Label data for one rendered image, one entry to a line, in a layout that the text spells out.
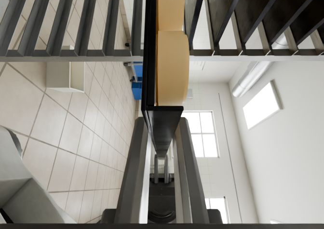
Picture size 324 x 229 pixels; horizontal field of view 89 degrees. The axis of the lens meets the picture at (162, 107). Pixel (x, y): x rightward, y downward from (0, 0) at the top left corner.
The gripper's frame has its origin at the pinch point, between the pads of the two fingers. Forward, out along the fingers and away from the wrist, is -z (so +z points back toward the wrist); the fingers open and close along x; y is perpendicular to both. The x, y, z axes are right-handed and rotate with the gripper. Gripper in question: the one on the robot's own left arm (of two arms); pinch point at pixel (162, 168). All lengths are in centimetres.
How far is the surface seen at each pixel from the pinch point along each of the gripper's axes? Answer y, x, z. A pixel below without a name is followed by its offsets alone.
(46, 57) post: -15, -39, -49
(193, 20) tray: -2.6, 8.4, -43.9
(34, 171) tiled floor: -87, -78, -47
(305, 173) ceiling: -233, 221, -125
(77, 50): -13, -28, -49
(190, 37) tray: -7.9, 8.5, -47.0
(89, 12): -4, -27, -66
